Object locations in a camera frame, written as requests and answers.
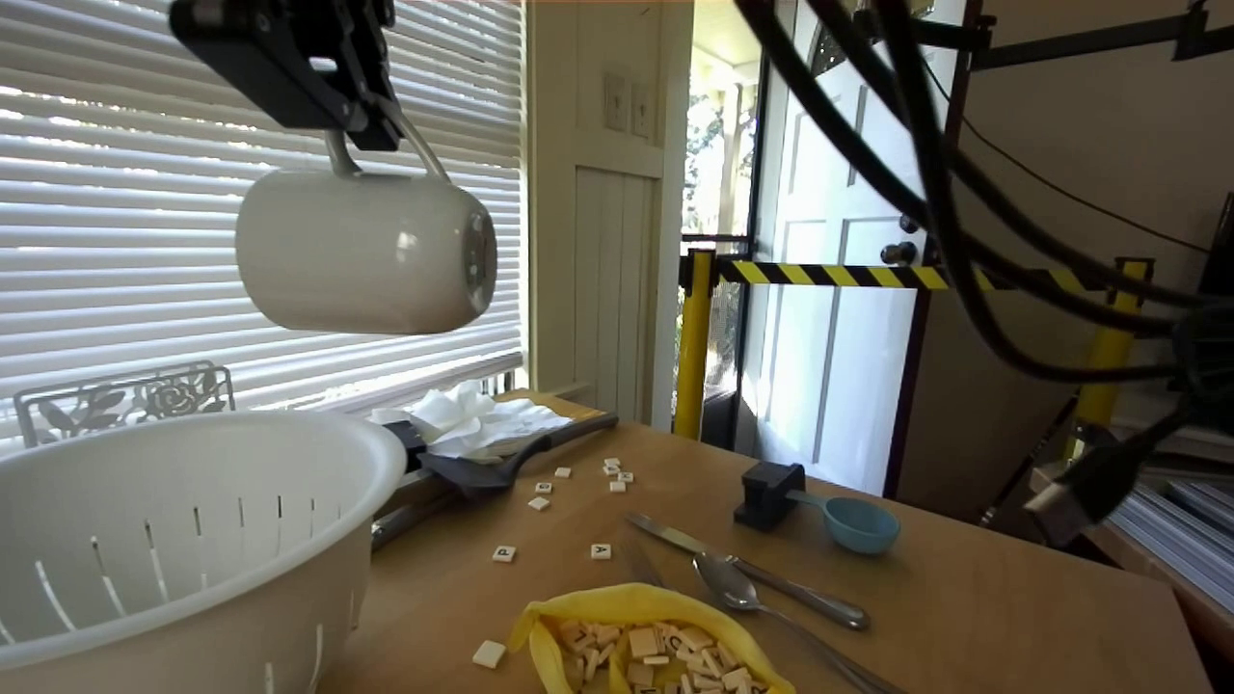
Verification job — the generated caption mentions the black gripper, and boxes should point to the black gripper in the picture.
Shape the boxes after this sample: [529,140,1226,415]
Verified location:
[166,0,406,155]

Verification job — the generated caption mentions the white ceramic mug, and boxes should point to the white ceramic mug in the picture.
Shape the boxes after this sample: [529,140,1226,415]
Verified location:
[232,96,502,338]

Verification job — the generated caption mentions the white plastic colander bowl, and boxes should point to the white plastic colander bowl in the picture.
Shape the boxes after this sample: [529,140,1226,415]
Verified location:
[0,410,412,694]

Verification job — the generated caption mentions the wide white window blinds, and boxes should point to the wide white window blinds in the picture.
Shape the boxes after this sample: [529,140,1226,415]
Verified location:
[0,0,532,455]

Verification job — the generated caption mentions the ornate metal rack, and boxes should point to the ornate metal rack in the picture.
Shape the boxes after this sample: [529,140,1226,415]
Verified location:
[11,358,240,462]

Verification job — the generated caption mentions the grey metal bar tool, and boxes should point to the grey metal bar tool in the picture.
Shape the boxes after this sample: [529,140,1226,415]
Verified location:
[365,486,453,555]

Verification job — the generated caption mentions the yellow black striped barrier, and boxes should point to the yellow black striped barrier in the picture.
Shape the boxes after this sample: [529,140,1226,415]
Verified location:
[669,246,1155,448]

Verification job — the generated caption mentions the yellow pouch of letter tiles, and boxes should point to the yellow pouch of letter tiles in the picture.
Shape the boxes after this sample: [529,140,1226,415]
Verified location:
[506,578,797,694]

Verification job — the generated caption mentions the small black box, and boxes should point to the small black box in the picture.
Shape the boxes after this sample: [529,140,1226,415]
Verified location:
[732,460,809,537]

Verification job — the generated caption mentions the silver spoon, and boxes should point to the silver spoon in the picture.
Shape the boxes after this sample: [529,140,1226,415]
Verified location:
[689,547,910,694]

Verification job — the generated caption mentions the metal fork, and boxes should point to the metal fork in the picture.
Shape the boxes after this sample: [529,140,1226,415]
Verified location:
[623,507,875,636]

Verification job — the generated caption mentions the brown board panel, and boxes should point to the brown board panel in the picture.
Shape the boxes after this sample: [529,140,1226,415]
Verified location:
[896,281,1109,520]

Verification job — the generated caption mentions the white light switch plate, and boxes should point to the white light switch plate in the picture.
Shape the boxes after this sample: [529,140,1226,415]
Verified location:
[599,64,666,145]

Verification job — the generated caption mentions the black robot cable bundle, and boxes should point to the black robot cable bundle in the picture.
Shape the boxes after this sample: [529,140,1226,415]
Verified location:
[727,0,1234,388]

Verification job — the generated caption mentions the black camera stand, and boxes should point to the black camera stand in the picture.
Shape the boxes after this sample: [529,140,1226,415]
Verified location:
[947,0,1234,72]

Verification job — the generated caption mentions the thin black wall cable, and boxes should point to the thin black wall cable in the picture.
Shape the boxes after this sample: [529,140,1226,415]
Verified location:
[974,119,1213,259]

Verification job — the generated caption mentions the black cable with plug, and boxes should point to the black cable with plug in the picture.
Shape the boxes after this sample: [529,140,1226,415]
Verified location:
[1016,403,1234,551]

